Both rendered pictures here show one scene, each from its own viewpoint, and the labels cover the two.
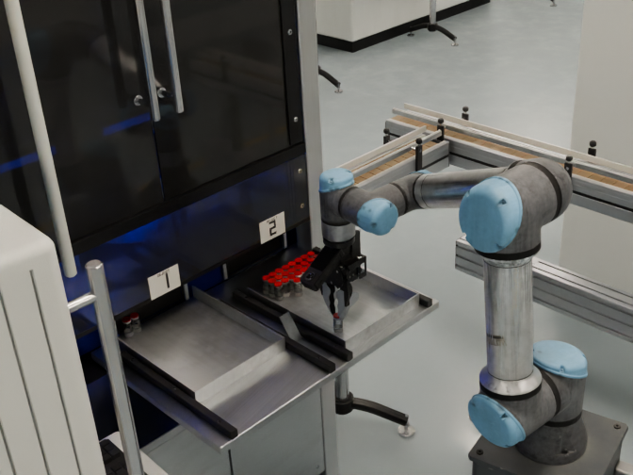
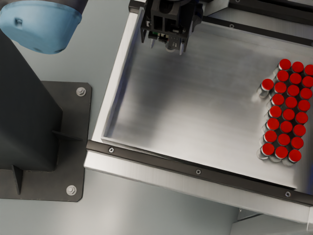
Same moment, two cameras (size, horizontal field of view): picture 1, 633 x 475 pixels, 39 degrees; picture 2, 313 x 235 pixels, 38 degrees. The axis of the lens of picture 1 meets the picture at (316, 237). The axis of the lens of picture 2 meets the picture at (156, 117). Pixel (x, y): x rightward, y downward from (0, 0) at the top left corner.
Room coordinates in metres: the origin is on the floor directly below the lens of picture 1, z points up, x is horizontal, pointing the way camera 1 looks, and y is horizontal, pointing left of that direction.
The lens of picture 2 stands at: (2.00, -0.25, 1.67)
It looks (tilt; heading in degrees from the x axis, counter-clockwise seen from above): 74 degrees down; 149
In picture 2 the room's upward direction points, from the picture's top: 1 degrees counter-clockwise
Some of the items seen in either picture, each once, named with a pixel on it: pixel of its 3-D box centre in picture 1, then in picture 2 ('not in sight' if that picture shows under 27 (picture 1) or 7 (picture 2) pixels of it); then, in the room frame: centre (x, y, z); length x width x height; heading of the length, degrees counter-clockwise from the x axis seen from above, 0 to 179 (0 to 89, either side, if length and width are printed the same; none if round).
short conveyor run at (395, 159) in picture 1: (365, 174); not in sight; (2.47, -0.16, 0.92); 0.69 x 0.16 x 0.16; 133
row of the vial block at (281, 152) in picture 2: (295, 275); (286, 112); (1.93, 0.06, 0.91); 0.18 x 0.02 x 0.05; 133
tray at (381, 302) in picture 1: (332, 296); (212, 95); (1.83, -0.03, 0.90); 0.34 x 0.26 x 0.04; 43
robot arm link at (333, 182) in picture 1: (337, 196); not in sight; (1.71, -0.05, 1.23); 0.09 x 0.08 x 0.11; 38
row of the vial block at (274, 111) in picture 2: (301, 278); (274, 109); (1.91, 0.04, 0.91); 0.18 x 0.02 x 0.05; 133
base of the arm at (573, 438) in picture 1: (551, 421); not in sight; (1.40, -0.46, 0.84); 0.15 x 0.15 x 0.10
